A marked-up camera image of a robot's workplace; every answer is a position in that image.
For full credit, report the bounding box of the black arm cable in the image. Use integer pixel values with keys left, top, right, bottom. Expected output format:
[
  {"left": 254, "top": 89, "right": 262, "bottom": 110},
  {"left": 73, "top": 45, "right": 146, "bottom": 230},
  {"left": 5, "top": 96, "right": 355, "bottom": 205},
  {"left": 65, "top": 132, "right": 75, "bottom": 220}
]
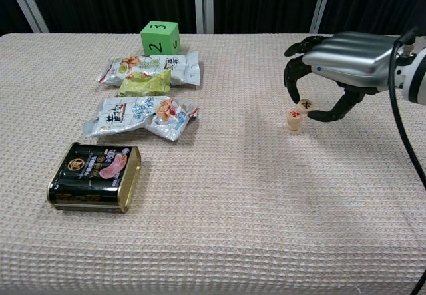
[{"left": 389, "top": 25, "right": 426, "bottom": 295}]

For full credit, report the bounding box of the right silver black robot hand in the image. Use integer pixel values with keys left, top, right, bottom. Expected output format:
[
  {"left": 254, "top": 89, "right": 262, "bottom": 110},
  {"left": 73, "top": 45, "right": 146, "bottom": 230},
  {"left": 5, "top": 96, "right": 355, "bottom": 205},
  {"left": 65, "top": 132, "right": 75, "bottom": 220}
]
[{"left": 284, "top": 31, "right": 405, "bottom": 123}]

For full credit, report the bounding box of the black luncheon meat tin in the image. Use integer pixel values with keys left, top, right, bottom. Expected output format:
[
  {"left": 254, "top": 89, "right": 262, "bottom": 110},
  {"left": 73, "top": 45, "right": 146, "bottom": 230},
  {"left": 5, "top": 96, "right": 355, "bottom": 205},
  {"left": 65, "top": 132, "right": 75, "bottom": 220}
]
[{"left": 47, "top": 141, "right": 142, "bottom": 214}]

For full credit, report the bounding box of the beige waffle tablecloth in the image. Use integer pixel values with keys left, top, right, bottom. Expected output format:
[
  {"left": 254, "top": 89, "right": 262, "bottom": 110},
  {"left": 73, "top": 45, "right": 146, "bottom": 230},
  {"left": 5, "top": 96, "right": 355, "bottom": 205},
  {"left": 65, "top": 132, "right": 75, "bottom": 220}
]
[{"left": 0, "top": 33, "right": 426, "bottom": 295}]

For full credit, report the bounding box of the small yellow-green snack packet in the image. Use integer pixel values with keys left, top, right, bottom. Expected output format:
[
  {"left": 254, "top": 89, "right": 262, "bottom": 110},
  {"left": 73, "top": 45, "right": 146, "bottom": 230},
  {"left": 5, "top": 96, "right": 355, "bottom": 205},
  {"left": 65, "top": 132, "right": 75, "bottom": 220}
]
[{"left": 116, "top": 69, "right": 172, "bottom": 98}]

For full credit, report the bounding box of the white blue snack bag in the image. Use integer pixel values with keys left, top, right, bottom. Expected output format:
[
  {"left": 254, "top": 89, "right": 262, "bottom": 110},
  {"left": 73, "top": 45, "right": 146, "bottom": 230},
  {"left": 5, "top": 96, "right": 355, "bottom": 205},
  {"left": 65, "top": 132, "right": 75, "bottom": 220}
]
[{"left": 82, "top": 95, "right": 200, "bottom": 142}]

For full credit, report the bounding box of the green numbered foam cube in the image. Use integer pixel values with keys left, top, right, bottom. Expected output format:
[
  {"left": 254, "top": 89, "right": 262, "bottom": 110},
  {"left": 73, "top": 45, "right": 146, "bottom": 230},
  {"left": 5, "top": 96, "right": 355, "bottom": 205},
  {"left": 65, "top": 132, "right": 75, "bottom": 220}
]
[{"left": 140, "top": 21, "right": 182, "bottom": 56}]

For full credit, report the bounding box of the grey upright frame post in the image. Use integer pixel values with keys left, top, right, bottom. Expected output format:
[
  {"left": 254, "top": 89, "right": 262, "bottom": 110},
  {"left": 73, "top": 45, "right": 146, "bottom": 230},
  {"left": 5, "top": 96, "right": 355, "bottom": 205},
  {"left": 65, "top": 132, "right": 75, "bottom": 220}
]
[{"left": 194, "top": 0, "right": 214, "bottom": 35}]

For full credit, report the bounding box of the grey slanted frame post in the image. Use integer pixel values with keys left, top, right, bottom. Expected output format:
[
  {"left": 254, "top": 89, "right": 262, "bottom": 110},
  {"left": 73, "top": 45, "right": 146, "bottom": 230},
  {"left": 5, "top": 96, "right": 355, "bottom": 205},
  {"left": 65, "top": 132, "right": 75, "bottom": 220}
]
[
  {"left": 309, "top": 0, "right": 335, "bottom": 35},
  {"left": 3, "top": 0, "right": 50, "bottom": 34}
]

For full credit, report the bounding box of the white green peanut snack bag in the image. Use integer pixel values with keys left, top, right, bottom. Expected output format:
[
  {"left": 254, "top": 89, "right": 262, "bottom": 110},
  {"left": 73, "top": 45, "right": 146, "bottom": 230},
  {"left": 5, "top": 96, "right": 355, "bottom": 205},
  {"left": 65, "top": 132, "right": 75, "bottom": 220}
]
[{"left": 95, "top": 50, "right": 201, "bottom": 87}]

